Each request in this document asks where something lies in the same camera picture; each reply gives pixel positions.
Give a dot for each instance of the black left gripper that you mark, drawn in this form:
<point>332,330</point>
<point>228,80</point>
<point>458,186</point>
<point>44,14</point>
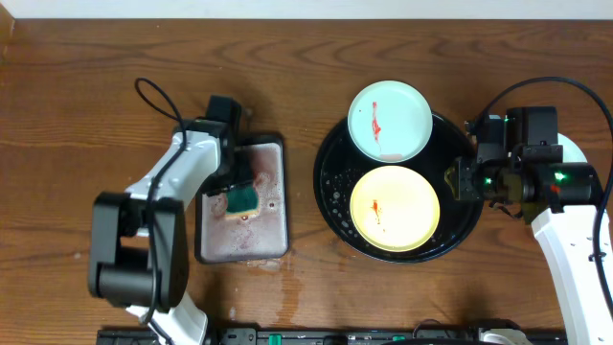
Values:
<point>246,172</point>

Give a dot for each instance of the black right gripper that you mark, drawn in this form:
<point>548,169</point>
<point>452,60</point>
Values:
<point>464,187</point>

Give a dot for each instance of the green and yellow sponge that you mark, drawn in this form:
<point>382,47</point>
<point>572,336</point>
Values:
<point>242,202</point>

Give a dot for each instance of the yellow plate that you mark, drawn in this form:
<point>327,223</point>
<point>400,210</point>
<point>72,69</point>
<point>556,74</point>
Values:
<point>394,208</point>

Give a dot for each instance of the mint plate with long stain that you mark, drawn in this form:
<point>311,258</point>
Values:
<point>390,121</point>

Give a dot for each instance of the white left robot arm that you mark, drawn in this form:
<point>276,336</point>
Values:
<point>139,256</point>

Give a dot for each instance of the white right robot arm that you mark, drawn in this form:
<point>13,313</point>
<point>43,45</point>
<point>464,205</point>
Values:
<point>560,201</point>

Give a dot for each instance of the black rectangular soapy tray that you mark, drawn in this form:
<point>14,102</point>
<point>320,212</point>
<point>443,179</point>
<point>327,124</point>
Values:
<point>263,236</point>

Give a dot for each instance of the black round tray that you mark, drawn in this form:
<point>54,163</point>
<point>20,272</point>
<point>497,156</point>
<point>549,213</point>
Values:
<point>339,164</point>

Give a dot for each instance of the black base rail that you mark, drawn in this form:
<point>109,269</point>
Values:
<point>427,332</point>

